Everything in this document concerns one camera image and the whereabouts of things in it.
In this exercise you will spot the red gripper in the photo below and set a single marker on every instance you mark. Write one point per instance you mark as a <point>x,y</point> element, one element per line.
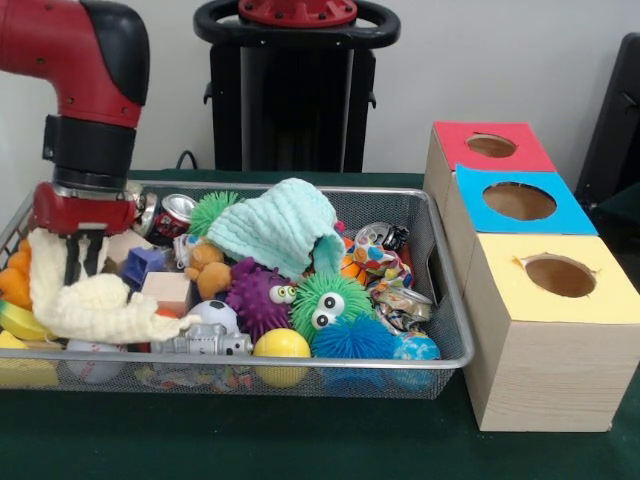
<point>80,210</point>

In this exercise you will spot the pale yellow cloth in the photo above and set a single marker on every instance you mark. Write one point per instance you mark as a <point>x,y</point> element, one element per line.
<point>90,300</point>

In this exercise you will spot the mint green cloth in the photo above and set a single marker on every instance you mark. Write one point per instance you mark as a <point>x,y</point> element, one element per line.
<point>280,230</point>

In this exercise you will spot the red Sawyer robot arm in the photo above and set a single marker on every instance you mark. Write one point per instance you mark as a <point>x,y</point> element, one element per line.
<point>80,70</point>

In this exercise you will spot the clear mesh bin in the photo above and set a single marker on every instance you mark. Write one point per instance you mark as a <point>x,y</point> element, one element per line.
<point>440,260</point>

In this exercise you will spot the wooden box with three holes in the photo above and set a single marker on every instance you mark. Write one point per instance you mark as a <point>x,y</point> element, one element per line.
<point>550,370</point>

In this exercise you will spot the tan wooden cube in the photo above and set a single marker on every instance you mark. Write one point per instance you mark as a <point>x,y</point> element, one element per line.
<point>122,245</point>

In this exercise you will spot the purple block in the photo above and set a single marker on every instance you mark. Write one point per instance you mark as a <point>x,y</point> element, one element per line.
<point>143,265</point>

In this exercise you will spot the yellow toy banana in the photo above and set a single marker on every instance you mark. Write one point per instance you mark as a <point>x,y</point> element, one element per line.
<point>20,322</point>

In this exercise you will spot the small wooden block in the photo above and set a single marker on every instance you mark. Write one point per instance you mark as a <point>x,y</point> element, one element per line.
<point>168,292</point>

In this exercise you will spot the red soda can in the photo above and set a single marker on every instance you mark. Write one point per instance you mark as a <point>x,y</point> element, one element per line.
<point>175,215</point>

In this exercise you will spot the white baseball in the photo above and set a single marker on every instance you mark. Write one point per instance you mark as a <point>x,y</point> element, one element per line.
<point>95,362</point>

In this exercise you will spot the orange plush toy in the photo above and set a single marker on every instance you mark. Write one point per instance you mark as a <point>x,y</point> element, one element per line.
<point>208,270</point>

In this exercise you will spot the yellow block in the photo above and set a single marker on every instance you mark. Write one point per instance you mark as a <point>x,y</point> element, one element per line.
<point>20,372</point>

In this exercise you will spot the green fuzzy toy with eyes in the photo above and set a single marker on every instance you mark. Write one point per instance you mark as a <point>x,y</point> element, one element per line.
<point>215,208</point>

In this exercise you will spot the small soccer ball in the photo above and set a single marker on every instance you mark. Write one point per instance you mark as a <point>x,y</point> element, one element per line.
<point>215,315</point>

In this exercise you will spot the silver robot toy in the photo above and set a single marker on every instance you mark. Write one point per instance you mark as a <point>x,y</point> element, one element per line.
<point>205,344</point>

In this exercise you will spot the purple fuzzy toy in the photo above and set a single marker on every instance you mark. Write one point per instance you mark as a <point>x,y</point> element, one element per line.
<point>255,298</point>

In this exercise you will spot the yellow ball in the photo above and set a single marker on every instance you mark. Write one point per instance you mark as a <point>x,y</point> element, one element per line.
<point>282,345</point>

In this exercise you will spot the small green spiky toy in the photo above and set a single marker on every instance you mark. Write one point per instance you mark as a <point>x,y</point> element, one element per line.
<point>330,302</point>

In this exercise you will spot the small orange basketball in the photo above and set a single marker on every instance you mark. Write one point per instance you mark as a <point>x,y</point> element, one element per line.
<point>350,270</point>

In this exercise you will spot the blue spiky ball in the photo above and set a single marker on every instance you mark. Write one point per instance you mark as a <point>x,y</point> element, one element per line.
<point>355,340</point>

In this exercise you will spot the multicoloured toy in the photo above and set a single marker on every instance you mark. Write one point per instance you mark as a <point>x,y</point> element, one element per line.
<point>378,262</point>

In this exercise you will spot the silver and black can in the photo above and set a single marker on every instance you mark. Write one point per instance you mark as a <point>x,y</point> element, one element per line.
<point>385,235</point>

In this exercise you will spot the crushed silver can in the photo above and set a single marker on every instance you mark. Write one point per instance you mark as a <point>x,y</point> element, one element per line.
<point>405,305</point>

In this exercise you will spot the blue globe ball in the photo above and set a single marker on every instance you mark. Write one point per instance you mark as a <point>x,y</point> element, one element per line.
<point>415,350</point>

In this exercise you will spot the black chair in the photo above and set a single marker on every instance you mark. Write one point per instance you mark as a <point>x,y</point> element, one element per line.
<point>615,130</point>

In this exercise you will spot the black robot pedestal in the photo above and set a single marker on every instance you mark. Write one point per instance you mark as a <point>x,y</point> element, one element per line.
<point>290,110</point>

